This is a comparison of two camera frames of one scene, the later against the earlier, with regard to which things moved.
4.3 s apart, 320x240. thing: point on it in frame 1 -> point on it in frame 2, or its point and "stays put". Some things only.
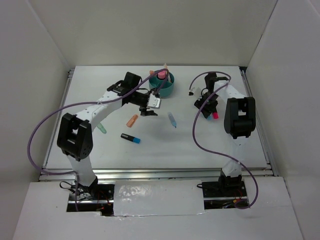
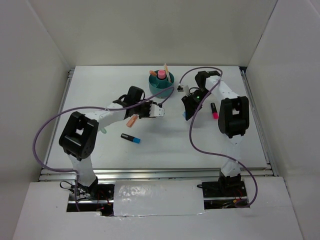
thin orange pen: (165, 66) stays put
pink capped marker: (161, 75) stays put
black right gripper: (207, 111) -> (190, 106)
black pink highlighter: (215, 115) stays put
